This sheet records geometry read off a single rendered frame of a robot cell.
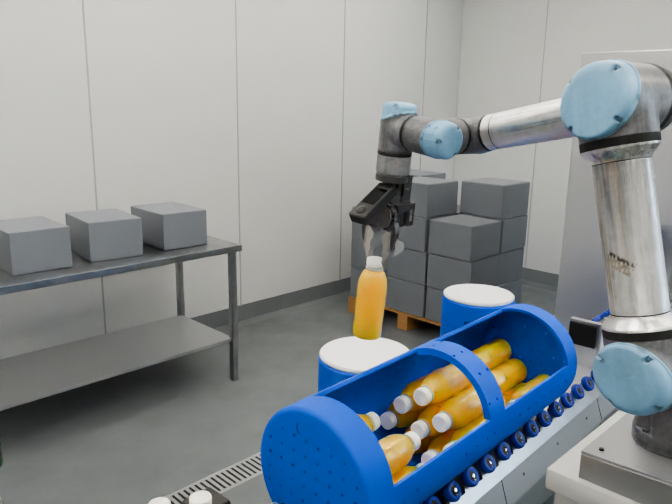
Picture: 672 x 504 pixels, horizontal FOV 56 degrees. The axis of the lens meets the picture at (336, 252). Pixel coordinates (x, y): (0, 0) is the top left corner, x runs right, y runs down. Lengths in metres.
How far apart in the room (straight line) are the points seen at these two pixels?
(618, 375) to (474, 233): 3.65
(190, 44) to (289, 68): 0.92
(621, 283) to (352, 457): 0.52
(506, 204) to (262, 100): 2.05
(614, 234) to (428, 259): 3.90
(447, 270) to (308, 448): 3.70
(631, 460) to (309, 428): 0.54
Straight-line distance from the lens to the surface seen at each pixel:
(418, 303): 5.04
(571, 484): 1.23
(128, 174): 4.56
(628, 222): 1.05
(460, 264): 4.74
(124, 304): 4.71
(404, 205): 1.42
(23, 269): 3.56
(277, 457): 1.28
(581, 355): 2.30
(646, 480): 1.18
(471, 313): 2.50
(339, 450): 1.15
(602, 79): 1.04
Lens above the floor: 1.77
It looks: 13 degrees down
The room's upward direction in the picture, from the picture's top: 1 degrees clockwise
